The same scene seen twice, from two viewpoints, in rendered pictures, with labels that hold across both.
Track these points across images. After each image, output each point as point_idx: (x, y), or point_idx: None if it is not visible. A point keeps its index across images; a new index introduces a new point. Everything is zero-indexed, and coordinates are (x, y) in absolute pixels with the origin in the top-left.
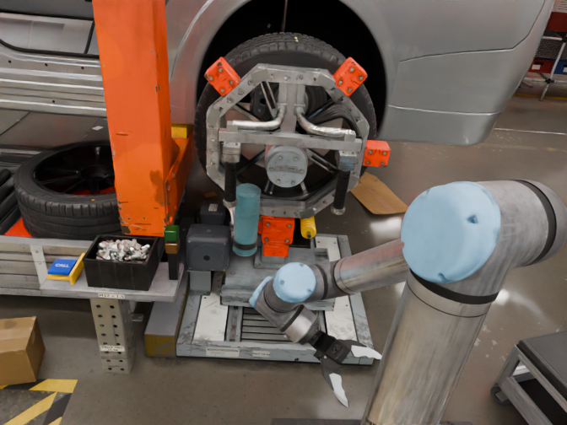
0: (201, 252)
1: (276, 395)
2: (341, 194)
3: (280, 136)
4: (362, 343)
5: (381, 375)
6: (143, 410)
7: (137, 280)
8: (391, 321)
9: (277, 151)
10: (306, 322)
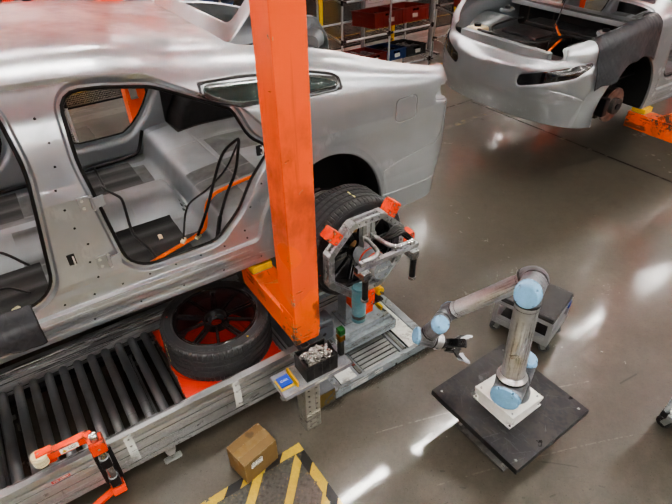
0: (321, 333)
1: (401, 387)
2: (414, 270)
3: (384, 257)
4: None
5: (514, 339)
6: (348, 433)
7: (332, 364)
8: (421, 315)
9: None
10: (442, 338)
